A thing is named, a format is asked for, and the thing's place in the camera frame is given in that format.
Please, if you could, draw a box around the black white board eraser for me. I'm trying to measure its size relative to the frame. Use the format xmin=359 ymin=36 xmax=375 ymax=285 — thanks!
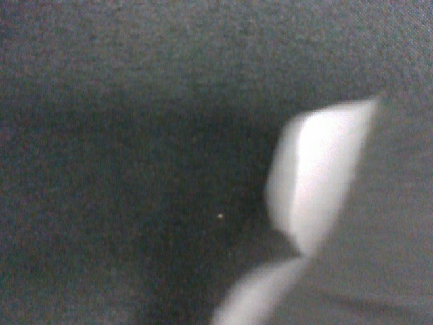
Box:
xmin=210 ymin=93 xmax=432 ymax=324

